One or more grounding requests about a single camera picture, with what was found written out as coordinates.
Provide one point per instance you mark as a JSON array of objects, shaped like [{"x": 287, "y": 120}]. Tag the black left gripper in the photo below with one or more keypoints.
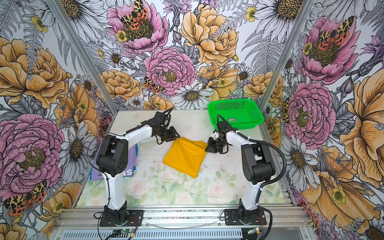
[{"x": 172, "y": 136}]

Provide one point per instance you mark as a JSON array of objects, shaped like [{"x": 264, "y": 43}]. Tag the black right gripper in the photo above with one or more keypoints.
[{"x": 211, "y": 147}]

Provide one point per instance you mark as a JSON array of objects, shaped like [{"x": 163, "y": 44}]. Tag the yellow t shirt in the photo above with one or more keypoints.
[{"x": 186, "y": 156}]

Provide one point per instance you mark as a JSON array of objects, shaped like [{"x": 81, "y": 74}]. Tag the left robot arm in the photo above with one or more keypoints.
[{"x": 113, "y": 158}]

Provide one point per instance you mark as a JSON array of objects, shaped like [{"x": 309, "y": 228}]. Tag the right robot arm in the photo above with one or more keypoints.
[{"x": 258, "y": 168}]

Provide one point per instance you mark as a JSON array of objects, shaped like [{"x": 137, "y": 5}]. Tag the green plastic basket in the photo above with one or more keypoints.
[{"x": 246, "y": 112}]

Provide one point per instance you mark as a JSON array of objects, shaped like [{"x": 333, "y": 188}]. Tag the folded purple t shirt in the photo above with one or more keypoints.
[{"x": 97, "y": 175}]

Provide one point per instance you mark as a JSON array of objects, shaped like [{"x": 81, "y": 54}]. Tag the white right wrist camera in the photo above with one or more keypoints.
[{"x": 215, "y": 135}]

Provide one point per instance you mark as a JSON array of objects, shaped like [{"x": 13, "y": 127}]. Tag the right aluminium corner post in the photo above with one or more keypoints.
[{"x": 291, "y": 40}]

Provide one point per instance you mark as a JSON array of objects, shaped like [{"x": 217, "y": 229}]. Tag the aluminium corner post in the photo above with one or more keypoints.
[
  {"x": 291, "y": 40},
  {"x": 70, "y": 31}
]

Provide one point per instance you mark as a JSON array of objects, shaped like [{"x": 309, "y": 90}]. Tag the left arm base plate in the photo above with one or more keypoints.
[{"x": 115, "y": 218}]

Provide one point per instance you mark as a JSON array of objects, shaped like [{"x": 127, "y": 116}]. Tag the aluminium front rail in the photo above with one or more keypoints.
[{"x": 184, "y": 223}]

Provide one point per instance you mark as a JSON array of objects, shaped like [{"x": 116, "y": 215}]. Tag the left aluminium corner post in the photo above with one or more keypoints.
[{"x": 70, "y": 31}]

